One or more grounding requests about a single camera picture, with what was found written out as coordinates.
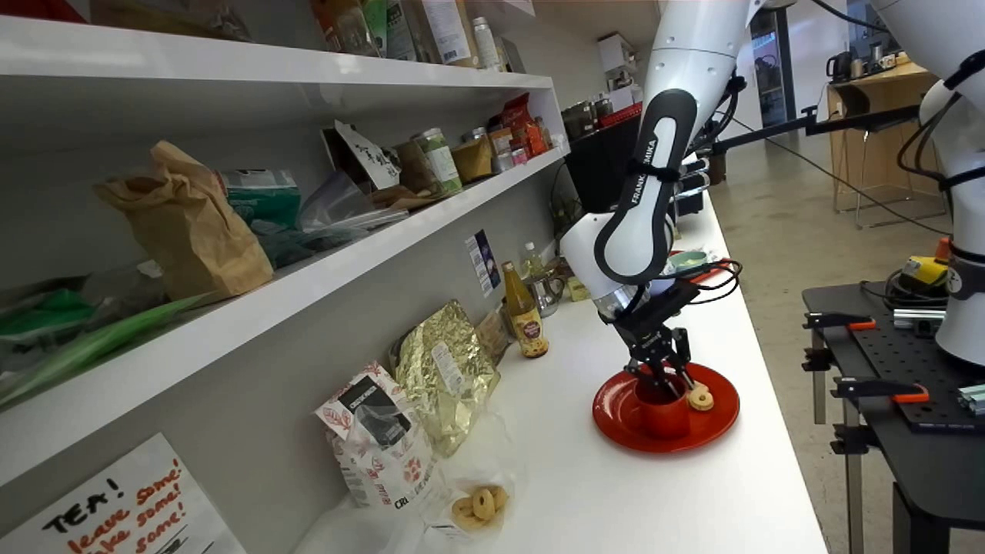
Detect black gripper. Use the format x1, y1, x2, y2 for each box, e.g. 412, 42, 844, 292
609, 288, 702, 403

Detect orange cup with handle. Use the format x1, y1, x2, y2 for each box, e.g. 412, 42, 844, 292
638, 382, 693, 438

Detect orange round plate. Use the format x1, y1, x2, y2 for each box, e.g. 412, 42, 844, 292
590, 359, 743, 455

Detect glass bottle with yellow label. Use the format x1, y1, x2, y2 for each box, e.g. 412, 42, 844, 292
500, 258, 550, 363

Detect gold foil bag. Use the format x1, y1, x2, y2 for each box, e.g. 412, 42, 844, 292
392, 303, 505, 457

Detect cookies in clear packet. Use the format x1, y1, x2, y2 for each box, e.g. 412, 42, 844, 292
428, 473, 516, 534

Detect black box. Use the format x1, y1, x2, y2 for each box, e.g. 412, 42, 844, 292
562, 106, 711, 212

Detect black perforated work table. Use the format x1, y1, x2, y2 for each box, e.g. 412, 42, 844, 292
800, 279, 985, 554

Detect yellow tool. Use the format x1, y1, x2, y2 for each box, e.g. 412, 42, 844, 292
901, 253, 950, 288

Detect red snack package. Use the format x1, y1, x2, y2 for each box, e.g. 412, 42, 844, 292
502, 93, 555, 163

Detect brown glass jar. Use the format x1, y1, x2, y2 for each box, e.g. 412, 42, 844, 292
449, 131, 500, 187

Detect white bag with black label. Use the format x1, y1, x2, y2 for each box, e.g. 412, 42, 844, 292
314, 363, 441, 515

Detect jar with white label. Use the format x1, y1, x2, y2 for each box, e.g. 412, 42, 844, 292
412, 127, 469, 196

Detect wooden cabinet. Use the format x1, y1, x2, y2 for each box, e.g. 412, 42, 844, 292
824, 57, 950, 212

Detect white and black carton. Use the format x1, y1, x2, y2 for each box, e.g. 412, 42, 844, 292
320, 119, 404, 195

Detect white plastic bottle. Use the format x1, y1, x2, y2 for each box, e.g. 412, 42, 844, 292
470, 12, 507, 74

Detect teal box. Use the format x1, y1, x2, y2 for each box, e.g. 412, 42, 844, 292
220, 165, 304, 227

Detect brown paper bag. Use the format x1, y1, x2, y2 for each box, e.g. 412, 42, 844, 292
96, 137, 278, 303

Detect handwritten tea sign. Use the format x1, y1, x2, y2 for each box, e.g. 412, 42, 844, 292
0, 432, 246, 554

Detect green plastic bag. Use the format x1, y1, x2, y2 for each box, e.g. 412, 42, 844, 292
0, 288, 211, 408

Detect small ring cookie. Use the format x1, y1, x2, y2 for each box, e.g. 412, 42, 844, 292
686, 377, 718, 415

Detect orange-handled black bar clamp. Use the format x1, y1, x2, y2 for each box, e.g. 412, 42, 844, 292
804, 312, 881, 338
831, 374, 931, 408

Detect blue and white wall card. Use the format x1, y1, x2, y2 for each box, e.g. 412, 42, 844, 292
464, 226, 505, 303

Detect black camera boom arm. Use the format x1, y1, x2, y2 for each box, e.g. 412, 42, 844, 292
706, 101, 912, 161

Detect white wall shelf unit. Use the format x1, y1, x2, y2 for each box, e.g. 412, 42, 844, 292
0, 12, 572, 488

